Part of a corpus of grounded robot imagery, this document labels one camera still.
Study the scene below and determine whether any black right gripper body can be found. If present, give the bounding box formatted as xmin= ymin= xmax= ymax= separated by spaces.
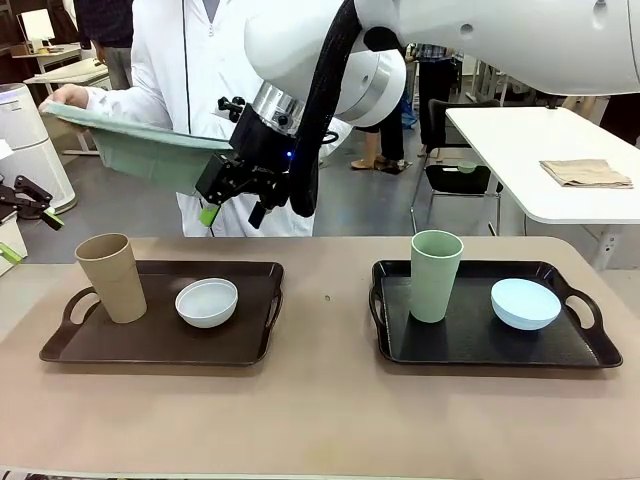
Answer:
xmin=230 ymin=102 xmax=302 ymax=175

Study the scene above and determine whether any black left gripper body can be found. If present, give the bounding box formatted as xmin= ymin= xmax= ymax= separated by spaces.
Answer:
xmin=0 ymin=182 xmax=21 ymax=222

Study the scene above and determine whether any green cloth mat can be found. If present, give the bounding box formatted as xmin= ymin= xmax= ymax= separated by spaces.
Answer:
xmin=39 ymin=97 xmax=236 ymax=192

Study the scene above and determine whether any white bowl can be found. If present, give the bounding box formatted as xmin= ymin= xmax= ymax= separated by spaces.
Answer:
xmin=174 ymin=278 xmax=240 ymax=330

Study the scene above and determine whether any person's right forearm white sleeve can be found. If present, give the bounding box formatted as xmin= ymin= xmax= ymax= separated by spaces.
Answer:
xmin=82 ymin=82 xmax=174 ymax=132

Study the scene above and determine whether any person's right hand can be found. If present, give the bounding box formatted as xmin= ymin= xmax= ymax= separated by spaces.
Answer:
xmin=48 ymin=83 xmax=92 ymax=113

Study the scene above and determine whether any white box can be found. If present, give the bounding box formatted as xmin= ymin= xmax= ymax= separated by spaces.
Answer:
xmin=0 ymin=215 xmax=30 ymax=277

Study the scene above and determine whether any white air purifier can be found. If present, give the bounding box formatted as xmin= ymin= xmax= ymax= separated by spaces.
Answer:
xmin=0 ymin=82 xmax=79 ymax=214

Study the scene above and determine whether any person in white lab coat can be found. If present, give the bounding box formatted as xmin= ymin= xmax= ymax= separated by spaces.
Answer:
xmin=130 ymin=0 xmax=351 ymax=239

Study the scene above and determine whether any tan tall cup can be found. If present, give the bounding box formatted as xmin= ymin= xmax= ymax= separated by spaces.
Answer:
xmin=74 ymin=232 xmax=149 ymax=325

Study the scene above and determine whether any bystander in black trousers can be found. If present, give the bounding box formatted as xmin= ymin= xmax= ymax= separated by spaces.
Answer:
xmin=348 ymin=92 xmax=407 ymax=172

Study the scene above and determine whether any white background desk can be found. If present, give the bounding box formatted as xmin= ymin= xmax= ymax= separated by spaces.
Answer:
xmin=23 ymin=56 xmax=112 ymax=157

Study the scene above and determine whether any white board on stand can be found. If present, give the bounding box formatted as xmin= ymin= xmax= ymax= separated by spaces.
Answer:
xmin=16 ymin=8 xmax=57 ymax=42

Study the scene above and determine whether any bystander in plaid shirt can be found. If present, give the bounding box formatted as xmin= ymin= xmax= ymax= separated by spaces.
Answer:
xmin=413 ymin=42 xmax=464 ymax=157

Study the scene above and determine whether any bystander in dark sweater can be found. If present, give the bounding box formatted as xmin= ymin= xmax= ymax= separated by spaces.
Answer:
xmin=73 ymin=0 xmax=135 ymax=92

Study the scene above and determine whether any green tall cup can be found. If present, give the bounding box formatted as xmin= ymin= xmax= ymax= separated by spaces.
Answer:
xmin=408 ymin=229 xmax=465 ymax=324

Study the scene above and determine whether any black chair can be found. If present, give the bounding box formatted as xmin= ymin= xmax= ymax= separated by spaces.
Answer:
xmin=409 ymin=98 xmax=504 ymax=236

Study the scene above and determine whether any white side table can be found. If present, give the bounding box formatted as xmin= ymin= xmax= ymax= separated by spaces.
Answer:
xmin=444 ymin=105 xmax=640 ymax=272

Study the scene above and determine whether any light blue bowl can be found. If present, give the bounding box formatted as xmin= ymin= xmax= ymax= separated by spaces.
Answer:
xmin=489 ymin=278 xmax=563 ymax=332

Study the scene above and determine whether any beige folded cloth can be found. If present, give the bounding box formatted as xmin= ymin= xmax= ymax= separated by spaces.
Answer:
xmin=538 ymin=158 xmax=635 ymax=190

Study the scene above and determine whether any black corrugated cable sleeve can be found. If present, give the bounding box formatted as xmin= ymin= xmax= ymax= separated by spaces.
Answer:
xmin=289 ymin=0 xmax=372 ymax=219

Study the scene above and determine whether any brown tray with handles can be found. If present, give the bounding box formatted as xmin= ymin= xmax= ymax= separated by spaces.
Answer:
xmin=38 ymin=259 xmax=285 ymax=369

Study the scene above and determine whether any black tray with handles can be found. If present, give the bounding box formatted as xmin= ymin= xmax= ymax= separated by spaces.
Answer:
xmin=368 ymin=258 xmax=625 ymax=371

